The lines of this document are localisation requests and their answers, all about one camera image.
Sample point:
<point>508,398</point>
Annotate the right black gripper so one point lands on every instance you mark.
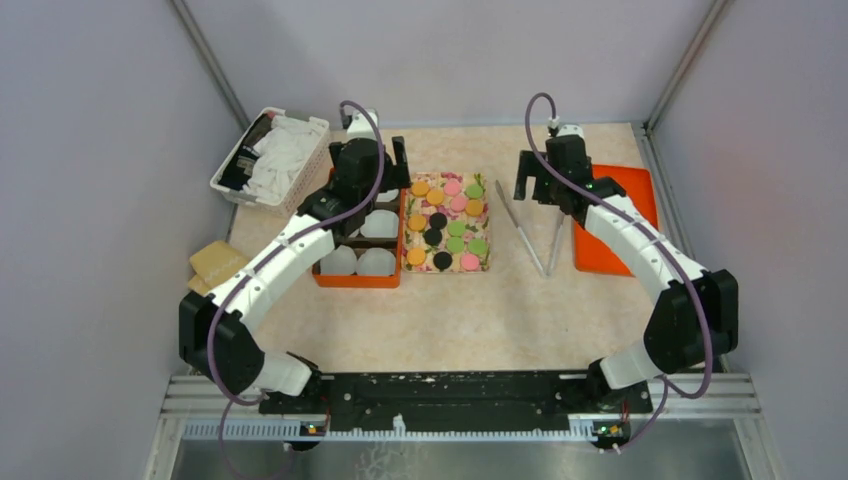
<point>531,166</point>

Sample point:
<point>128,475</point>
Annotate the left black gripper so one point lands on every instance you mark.
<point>396,176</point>

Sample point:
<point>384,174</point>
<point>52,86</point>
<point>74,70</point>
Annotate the yellow cookie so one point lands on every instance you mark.
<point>420,189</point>
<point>417,223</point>
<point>474,207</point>
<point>435,197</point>
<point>416,256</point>

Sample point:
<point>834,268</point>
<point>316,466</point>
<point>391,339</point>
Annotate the black cookie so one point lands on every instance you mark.
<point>433,237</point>
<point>442,260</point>
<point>438,221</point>

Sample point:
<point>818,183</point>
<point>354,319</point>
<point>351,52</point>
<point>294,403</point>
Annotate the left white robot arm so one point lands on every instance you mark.
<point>216,330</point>

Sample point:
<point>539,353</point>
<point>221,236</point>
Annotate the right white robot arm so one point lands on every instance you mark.
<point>695,314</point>

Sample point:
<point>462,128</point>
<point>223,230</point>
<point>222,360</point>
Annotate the paper cup back right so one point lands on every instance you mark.
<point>387,196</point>

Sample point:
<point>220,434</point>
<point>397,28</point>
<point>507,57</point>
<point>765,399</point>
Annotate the paper cup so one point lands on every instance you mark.
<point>377,262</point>
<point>380,224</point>
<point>387,196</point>
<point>340,262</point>

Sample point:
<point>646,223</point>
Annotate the paper cup middle right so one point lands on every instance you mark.
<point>380,224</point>

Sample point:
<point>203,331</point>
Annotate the white cloth in basket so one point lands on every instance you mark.
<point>284,151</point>

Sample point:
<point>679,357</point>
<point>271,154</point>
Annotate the white plastic basket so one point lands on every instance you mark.
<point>298,189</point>

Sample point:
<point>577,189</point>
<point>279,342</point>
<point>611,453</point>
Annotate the orange cookie box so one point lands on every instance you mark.
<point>359,244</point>

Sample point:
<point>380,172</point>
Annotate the paper cup front left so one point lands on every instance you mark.
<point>340,262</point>

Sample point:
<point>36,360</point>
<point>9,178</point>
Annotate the paper cup front right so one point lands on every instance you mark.
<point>377,262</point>

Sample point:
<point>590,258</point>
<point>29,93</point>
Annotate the green cookie back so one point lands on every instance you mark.
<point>474,191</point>

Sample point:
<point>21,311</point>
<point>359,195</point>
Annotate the green cookie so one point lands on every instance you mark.
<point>455,245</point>
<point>474,191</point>
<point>456,228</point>
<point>477,246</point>

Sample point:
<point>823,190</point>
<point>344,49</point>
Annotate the pink cookie back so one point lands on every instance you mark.
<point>452,188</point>

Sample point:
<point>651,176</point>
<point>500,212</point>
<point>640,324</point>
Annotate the pink cookie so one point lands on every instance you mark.
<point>452,188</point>
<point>458,203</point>
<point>469,262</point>

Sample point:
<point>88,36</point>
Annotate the floral serving tray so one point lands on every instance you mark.
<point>476,227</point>

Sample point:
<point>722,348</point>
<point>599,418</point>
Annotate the dark item in basket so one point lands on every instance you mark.
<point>238,168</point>

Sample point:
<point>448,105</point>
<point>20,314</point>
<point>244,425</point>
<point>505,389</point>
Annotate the green cookie middle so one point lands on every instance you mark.
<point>456,228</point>

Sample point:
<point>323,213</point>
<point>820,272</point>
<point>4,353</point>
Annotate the green cookie right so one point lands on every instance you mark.
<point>477,246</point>

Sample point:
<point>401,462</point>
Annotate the green cookie lower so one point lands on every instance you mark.
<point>455,245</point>

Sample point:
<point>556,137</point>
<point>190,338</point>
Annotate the black cookie front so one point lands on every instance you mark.
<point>442,260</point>

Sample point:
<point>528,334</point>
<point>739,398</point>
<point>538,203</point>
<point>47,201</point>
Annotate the pink cookie front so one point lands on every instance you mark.
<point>469,262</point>

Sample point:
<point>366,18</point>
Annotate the yellow folded cloth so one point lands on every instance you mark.
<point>213,265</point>

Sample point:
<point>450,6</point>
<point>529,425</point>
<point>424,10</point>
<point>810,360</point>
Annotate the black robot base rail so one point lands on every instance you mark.
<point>456,402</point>

